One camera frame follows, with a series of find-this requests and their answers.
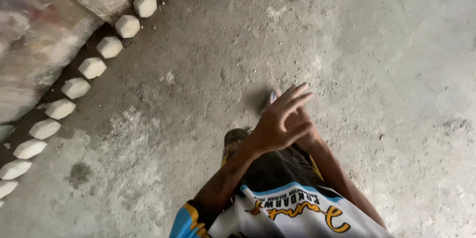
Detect person's right hand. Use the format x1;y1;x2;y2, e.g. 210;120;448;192
296;105;322;149

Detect person's left hand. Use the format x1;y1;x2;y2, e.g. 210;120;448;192
252;83;316;154

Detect black shorts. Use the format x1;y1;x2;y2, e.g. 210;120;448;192
232;144;325;198

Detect brown sandal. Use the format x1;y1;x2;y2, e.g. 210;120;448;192
221;128;254;167

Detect white and blue printed jersey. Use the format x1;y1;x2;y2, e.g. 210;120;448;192
169;182;395;238

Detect row of white hexagonal pavers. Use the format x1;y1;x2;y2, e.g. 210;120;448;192
0;0;191;209

